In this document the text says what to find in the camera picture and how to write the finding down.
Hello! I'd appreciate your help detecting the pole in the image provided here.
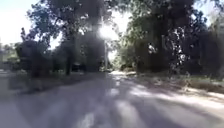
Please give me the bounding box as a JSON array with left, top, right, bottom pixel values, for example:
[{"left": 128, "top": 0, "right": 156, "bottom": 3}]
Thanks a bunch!
[{"left": 104, "top": 39, "right": 109, "bottom": 72}]

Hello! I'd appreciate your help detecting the grey asphalt road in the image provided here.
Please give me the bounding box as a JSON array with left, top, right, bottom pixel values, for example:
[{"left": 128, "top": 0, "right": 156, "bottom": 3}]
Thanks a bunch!
[{"left": 0, "top": 70, "right": 224, "bottom": 128}]

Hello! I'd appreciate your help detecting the row of trees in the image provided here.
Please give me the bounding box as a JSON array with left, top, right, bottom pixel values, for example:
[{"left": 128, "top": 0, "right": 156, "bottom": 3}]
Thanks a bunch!
[
  {"left": 14, "top": 0, "right": 113, "bottom": 77},
  {"left": 113, "top": 0, "right": 224, "bottom": 80}
]

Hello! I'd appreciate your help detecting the dry grass verge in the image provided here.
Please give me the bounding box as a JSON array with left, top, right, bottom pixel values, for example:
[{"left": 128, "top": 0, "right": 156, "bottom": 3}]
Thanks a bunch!
[
  {"left": 124, "top": 70, "right": 224, "bottom": 95},
  {"left": 0, "top": 69, "right": 101, "bottom": 92}
]

